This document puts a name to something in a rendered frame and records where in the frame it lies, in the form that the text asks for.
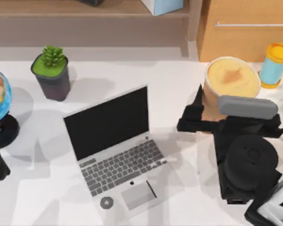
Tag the pale grey rounded box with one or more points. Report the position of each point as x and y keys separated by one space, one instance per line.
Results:
x=247 y=106

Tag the tan paper cup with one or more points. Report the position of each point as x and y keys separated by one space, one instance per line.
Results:
x=233 y=75

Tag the blue can with yellow lid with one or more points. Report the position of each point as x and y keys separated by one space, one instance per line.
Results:
x=272 y=70

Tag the wooden cupboard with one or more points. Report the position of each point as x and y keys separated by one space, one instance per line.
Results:
x=238 y=42

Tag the silver laptop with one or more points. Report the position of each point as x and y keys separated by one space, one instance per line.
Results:
x=113 y=131

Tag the light blue box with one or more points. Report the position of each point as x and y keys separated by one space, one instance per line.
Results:
x=163 y=5

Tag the wooden open shelves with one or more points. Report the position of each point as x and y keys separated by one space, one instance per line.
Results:
x=89 y=26

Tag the dark object on shelf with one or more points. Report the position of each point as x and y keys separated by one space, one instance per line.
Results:
x=90 y=2

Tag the green plant in dark pot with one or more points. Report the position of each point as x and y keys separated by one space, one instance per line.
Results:
x=53 y=80

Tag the colourful globe on black stand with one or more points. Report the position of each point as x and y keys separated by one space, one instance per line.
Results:
x=0 y=94

